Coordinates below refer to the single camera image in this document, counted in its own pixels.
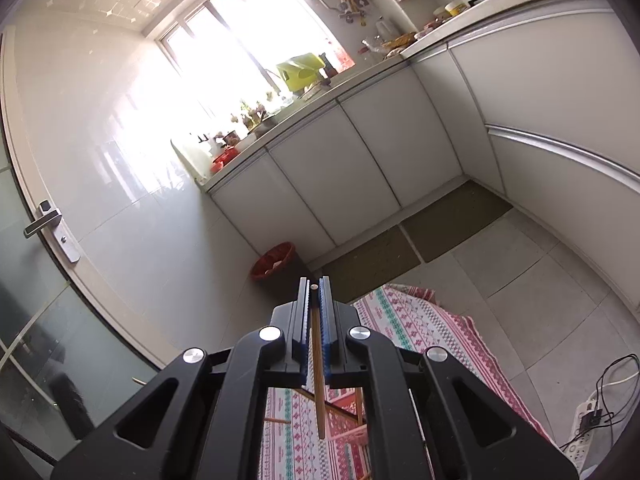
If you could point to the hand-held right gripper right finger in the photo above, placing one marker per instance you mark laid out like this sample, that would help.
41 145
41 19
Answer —
326 330

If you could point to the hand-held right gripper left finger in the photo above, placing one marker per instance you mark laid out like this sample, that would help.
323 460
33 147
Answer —
305 330

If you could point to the light wooden chopstick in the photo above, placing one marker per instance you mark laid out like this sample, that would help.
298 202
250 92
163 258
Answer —
320 410

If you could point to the pink perforated utensil basket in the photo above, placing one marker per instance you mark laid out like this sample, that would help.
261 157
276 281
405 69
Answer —
350 432

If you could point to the dark trash bin red liner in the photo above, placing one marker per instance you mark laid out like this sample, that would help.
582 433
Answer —
272 262

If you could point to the dark floor mat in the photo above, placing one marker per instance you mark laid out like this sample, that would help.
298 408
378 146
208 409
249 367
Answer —
370 265
455 220

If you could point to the striped patterned tablecloth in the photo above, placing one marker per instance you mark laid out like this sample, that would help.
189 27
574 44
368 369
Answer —
425 320

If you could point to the white cabinet with doors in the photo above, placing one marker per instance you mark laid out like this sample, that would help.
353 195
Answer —
320 175

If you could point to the cluster of small potted plants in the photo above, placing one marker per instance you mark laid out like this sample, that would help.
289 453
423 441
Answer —
250 112

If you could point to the lime green plastic basin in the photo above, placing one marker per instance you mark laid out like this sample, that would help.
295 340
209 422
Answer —
300 72

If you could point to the frosted glass door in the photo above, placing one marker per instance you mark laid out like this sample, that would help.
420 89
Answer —
30 310

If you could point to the white power strip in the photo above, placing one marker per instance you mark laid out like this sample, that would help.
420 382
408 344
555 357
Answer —
582 442

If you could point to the clear glass pitcher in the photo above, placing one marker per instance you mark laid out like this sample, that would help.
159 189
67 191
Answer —
372 46

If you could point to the bright kitchen window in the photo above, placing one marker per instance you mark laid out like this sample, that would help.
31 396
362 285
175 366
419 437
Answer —
240 35

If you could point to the white cabinet with drawers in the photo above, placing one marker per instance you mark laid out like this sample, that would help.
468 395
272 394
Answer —
550 85

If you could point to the yellow jar white lid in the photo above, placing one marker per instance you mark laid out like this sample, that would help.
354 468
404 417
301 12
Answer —
456 9

